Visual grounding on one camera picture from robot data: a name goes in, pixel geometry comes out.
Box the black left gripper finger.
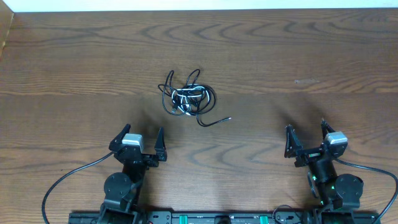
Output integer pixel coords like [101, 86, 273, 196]
[109, 124, 131, 152]
[154, 127, 167, 162]

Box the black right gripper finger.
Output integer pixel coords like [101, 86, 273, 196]
[284, 124, 303, 158]
[321, 119, 335, 139]

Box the white usb cable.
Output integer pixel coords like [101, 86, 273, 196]
[171, 85, 211, 116]

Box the black usb cable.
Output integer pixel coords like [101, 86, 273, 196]
[157, 68, 232, 128]

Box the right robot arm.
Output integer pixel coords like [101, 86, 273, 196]
[284, 121, 364, 223]

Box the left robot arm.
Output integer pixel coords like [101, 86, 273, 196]
[97, 124, 167, 224]

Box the thin black base wire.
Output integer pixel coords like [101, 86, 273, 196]
[271, 204, 301, 224]

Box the black right camera cable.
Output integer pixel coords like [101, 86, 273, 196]
[334, 157, 398, 224]

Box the black camera cable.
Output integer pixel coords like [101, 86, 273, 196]
[334, 157, 398, 224]
[41, 151, 115, 224]

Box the black left camera cable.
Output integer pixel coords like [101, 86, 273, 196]
[41, 151, 115, 224]

